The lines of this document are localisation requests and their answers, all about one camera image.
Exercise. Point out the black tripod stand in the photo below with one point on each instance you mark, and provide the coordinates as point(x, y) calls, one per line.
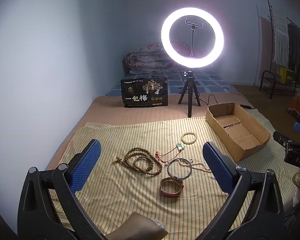
point(190, 97)

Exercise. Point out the folded floral quilt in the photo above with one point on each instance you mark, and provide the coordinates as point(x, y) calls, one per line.
point(145, 57)

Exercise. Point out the brown blanket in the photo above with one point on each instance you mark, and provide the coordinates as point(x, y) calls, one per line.
point(140, 115)

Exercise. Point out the cardboard box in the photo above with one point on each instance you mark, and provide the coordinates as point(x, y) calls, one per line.
point(255, 130)

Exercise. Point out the black printed bag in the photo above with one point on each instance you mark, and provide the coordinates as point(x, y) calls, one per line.
point(145, 92)

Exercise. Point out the black phone holder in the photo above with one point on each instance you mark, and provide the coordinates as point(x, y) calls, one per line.
point(191, 42)

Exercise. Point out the dark hanging clothes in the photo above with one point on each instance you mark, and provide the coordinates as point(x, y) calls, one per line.
point(296, 52)

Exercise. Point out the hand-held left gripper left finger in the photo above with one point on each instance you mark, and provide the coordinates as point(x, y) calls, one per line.
point(88, 166)

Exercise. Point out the silver bangle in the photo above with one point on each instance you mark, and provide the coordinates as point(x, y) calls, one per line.
point(168, 168)

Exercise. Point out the blue patterned bed sheet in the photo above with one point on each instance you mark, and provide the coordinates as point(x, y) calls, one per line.
point(210, 80)

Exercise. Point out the white striped hanging cloth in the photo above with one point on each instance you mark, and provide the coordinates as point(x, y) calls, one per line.
point(281, 37)

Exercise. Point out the yellow box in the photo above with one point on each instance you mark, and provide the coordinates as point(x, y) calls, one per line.
point(286, 75)

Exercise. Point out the black clothes rack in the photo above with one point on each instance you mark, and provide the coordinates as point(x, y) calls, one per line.
point(273, 30)

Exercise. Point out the yellow striped cloth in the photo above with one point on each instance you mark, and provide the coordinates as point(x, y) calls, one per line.
point(140, 135)

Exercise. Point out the black shoe rack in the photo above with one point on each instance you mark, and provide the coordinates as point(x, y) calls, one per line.
point(266, 80)

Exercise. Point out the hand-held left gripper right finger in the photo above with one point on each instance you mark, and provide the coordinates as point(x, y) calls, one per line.
point(217, 166)

